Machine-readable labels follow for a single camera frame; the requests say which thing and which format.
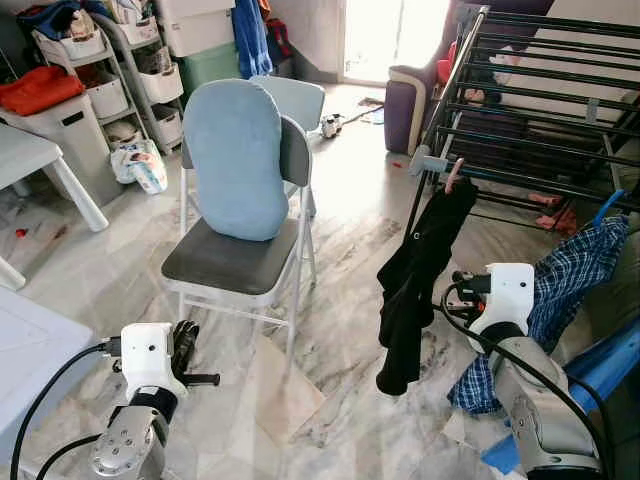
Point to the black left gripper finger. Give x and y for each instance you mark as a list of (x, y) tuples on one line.
[(193, 338), (180, 338)]

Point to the black garment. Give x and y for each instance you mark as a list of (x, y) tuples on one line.
[(420, 270)]

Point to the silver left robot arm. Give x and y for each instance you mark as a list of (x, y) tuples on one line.
[(125, 445)]

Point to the blue plastic hanger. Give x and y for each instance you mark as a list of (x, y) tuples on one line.
[(603, 208)]

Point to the grey white folding chair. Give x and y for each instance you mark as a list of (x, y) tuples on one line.
[(230, 265)]

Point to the blue plaid shirt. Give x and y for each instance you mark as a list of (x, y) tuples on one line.
[(570, 270)]

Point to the small pink object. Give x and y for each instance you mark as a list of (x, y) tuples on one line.
[(560, 222)]

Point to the black metal drying rack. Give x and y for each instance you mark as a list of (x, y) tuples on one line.
[(425, 163)]

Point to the dark green leather sofa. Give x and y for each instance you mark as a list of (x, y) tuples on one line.
[(625, 290)]

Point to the plain blue shirt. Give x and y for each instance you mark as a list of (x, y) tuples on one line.
[(600, 370)]

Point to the printed white plastic bag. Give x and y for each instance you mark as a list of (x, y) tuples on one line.
[(140, 168)]

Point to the light blue cushion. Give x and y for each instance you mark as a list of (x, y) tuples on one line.
[(235, 160)]

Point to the purple armchair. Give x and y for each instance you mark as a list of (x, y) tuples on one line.
[(402, 110)]

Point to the small white toy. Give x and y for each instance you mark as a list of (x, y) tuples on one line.
[(331, 126)]

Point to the grey plastic bin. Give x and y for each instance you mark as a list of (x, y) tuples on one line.
[(70, 140)]

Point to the small white plastic table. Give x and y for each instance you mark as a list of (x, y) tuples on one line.
[(20, 155)]

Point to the metal shelf with white bins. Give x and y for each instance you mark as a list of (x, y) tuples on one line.
[(160, 85)]

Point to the light blue plastic chair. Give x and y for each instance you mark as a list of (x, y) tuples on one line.
[(300, 98)]

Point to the bright glass door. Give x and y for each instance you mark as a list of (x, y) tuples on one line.
[(395, 40)]

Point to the green storage box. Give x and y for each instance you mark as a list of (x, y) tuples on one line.
[(210, 65)]

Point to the red cloth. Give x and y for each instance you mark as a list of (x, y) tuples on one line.
[(40, 90)]

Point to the blue hanging garment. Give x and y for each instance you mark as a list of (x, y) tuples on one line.
[(250, 40)]

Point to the red bag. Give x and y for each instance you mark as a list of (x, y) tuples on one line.
[(278, 38)]

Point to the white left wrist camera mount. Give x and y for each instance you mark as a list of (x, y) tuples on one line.
[(150, 360)]

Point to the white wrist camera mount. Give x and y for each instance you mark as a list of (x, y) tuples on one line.
[(150, 360), (510, 295)]

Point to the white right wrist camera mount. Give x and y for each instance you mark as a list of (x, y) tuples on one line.
[(510, 295)]

